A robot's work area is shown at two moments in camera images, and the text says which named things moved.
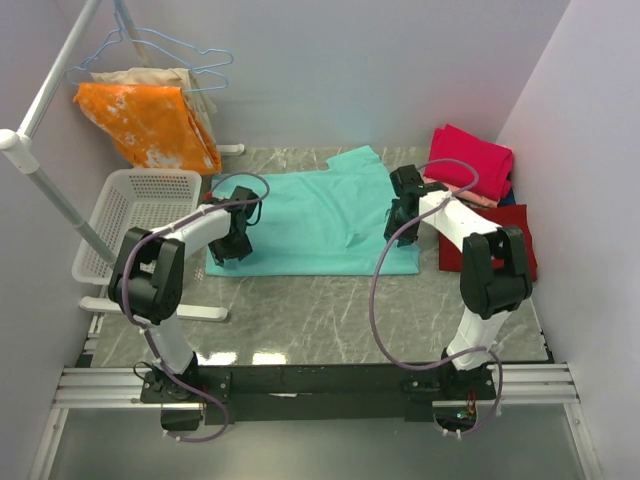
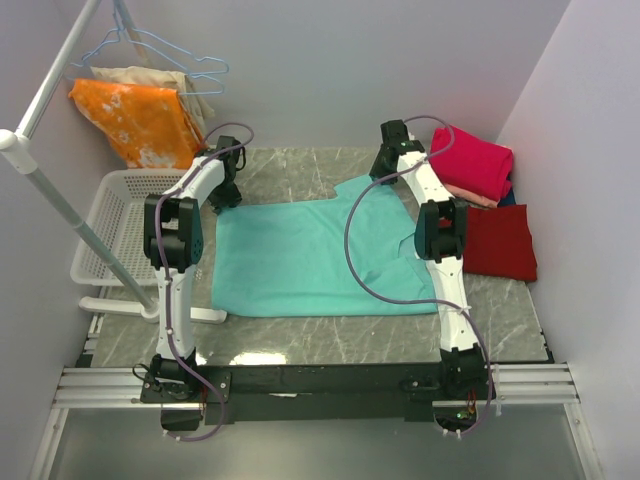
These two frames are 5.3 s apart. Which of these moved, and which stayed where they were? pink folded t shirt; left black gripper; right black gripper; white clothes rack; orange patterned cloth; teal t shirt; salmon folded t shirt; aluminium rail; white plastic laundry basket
Moved: teal t shirt; right black gripper; left black gripper
Stayed: pink folded t shirt; salmon folded t shirt; orange patterned cloth; aluminium rail; white plastic laundry basket; white clothes rack
